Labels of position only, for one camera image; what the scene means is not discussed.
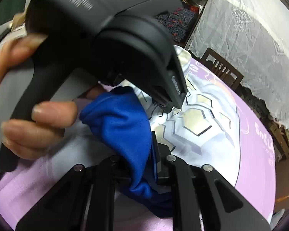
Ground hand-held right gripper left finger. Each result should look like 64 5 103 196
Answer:
16 155 133 231

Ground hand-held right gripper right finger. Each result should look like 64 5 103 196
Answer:
151 131 271 231

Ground blue red white hooded jacket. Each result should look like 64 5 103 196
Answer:
79 46 236 218

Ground person's left hand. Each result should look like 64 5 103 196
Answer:
0 35 107 160

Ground stack of patterned storage boxes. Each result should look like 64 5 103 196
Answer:
155 5 201 47

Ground pink printed blanket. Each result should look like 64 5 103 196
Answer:
0 55 276 231

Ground old wooden table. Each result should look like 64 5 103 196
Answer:
270 120 289 160

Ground dark wooden chair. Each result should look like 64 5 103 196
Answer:
201 48 244 90

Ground white lace cover cloth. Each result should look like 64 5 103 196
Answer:
184 0 289 137

